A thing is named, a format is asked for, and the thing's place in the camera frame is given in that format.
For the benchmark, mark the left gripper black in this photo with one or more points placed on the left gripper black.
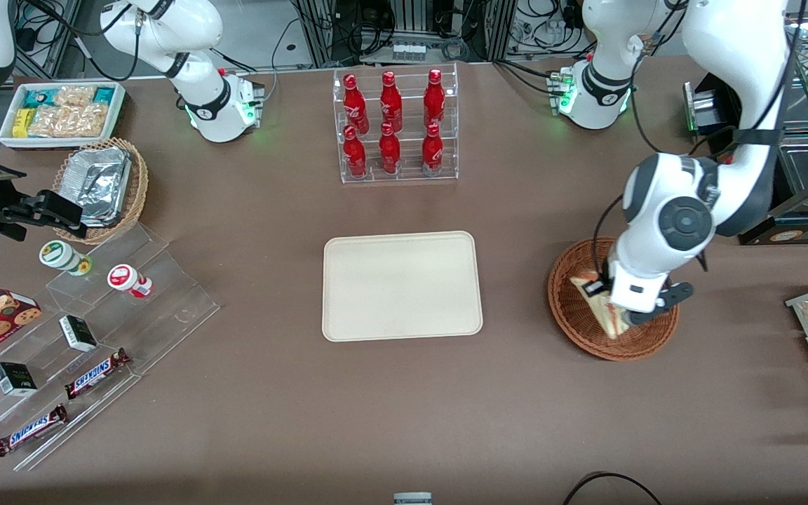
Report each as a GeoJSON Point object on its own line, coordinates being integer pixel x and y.
{"type": "Point", "coordinates": [608, 288]}

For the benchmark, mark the triangular sandwich wedge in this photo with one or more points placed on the triangular sandwich wedge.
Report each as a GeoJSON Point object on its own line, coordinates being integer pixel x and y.
{"type": "Point", "coordinates": [618, 328]}

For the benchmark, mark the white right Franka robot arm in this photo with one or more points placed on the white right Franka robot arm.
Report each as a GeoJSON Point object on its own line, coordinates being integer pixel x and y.
{"type": "Point", "coordinates": [200, 28]}

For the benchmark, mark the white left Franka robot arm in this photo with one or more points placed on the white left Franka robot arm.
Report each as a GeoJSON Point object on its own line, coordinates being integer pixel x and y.
{"type": "Point", "coordinates": [726, 42]}

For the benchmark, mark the aluminium foil tray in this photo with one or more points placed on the aluminium foil tray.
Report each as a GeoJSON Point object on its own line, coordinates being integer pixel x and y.
{"type": "Point", "coordinates": [99, 182]}

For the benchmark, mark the brown round wicker basket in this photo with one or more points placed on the brown round wicker basket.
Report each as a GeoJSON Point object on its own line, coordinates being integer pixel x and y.
{"type": "Point", "coordinates": [572, 330]}

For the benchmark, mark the light tan wicker basket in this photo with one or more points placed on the light tan wicker basket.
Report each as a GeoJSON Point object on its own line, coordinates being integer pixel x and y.
{"type": "Point", "coordinates": [139, 189]}

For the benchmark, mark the cream rectangular serving tray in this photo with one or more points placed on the cream rectangular serving tray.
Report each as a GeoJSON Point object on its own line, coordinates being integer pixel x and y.
{"type": "Point", "coordinates": [376, 294]}

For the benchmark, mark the green lid yogurt cup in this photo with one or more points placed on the green lid yogurt cup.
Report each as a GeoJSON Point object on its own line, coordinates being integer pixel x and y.
{"type": "Point", "coordinates": [59, 254]}

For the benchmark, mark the red lid yogurt cup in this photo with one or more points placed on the red lid yogurt cup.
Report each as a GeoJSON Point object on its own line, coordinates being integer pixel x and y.
{"type": "Point", "coordinates": [123, 278]}

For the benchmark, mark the white rectangular snack bin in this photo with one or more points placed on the white rectangular snack bin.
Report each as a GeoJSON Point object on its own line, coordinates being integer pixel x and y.
{"type": "Point", "coordinates": [8, 140]}

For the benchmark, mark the clear bag of crackers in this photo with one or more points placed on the clear bag of crackers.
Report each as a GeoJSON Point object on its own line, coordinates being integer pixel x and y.
{"type": "Point", "coordinates": [50, 121]}
{"type": "Point", "coordinates": [74, 96]}
{"type": "Point", "coordinates": [88, 119]}

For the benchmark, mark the yellow snack packet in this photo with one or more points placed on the yellow snack packet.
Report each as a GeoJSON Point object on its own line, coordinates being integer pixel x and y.
{"type": "Point", "coordinates": [22, 123]}

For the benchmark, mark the small black carton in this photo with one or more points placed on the small black carton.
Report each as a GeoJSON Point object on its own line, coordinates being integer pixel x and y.
{"type": "Point", "coordinates": [78, 333]}
{"type": "Point", "coordinates": [15, 379]}

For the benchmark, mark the teal snack packet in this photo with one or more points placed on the teal snack packet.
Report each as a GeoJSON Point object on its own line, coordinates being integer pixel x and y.
{"type": "Point", "coordinates": [103, 95]}
{"type": "Point", "coordinates": [39, 98]}

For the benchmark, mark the clear acrylic stepped display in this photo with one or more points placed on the clear acrylic stepped display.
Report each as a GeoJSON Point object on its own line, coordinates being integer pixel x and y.
{"type": "Point", "coordinates": [165, 308]}

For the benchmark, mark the Snickers chocolate bar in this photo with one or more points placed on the Snickers chocolate bar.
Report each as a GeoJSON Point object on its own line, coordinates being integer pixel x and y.
{"type": "Point", "coordinates": [31, 431]}
{"type": "Point", "coordinates": [95, 374]}

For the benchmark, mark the red Coca-Cola bottle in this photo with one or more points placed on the red Coca-Cola bottle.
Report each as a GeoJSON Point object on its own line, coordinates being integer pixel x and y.
{"type": "Point", "coordinates": [355, 158]}
{"type": "Point", "coordinates": [355, 105]}
{"type": "Point", "coordinates": [433, 154]}
{"type": "Point", "coordinates": [434, 98]}
{"type": "Point", "coordinates": [391, 102]}
{"type": "Point", "coordinates": [389, 154]}

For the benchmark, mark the clear acrylic bottle rack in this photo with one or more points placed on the clear acrylic bottle rack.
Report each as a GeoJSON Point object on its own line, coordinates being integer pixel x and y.
{"type": "Point", "coordinates": [409, 173]}

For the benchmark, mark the small grey device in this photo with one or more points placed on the small grey device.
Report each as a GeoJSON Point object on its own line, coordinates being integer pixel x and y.
{"type": "Point", "coordinates": [412, 499]}

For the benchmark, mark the aluminium equipment rack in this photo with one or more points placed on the aluminium equipment rack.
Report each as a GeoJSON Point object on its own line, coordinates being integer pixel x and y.
{"type": "Point", "coordinates": [320, 35]}

